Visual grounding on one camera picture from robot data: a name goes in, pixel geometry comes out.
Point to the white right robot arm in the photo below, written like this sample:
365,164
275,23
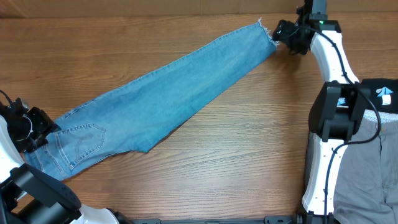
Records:
336,114

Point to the black rail at table edge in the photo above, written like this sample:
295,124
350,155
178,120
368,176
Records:
265,220

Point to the light blue denim jeans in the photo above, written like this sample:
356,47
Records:
141,113

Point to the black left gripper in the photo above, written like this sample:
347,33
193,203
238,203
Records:
46,126

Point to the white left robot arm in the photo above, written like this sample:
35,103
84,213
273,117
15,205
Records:
28,195

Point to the grey folded garment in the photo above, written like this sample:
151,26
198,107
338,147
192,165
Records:
359,184

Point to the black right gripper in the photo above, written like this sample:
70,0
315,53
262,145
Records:
282,35

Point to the brown cardboard back panel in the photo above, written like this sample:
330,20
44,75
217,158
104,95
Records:
105,8

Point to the black folded garment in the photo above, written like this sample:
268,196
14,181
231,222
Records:
383,94

